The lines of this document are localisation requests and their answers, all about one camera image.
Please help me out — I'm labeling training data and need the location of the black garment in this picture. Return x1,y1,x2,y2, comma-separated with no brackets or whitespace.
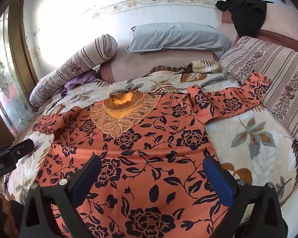
215,0,274,37

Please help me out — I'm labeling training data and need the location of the person's dark clothing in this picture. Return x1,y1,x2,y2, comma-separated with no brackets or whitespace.
0,180,24,238

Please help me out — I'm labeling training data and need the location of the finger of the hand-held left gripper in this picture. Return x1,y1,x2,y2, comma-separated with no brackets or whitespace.
11,139,36,158

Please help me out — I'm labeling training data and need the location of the pink padded headboard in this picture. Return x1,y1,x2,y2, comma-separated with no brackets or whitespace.
221,3,298,55

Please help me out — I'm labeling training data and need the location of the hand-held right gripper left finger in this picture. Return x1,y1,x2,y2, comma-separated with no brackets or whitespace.
20,155,102,238

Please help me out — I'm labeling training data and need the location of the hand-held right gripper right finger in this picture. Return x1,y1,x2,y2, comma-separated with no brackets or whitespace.
203,156,288,238

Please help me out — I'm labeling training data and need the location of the stained glass door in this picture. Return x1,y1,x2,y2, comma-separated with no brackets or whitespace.
0,6,33,140

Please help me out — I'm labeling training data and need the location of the striped floral cushion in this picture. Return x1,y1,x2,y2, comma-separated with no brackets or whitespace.
219,36,298,154

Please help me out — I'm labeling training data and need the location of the leaf printed blanket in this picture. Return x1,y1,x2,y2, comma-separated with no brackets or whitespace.
0,61,298,206

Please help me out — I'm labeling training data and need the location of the pink bed sheet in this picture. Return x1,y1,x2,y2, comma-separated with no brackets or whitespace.
99,43,220,82

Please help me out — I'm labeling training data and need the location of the striped bolster cushion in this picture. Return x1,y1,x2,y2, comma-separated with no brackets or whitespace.
29,34,118,107

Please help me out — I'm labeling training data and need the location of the orange floral garment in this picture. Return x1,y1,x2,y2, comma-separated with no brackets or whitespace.
31,71,271,238

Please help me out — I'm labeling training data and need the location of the wooden door frame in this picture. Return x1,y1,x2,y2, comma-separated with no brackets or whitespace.
7,0,40,86

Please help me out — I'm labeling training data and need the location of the grey pillow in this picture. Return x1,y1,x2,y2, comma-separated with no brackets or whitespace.
126,22,231,58

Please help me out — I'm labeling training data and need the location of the purple cloth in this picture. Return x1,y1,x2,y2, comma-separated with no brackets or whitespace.
65,70,100,90

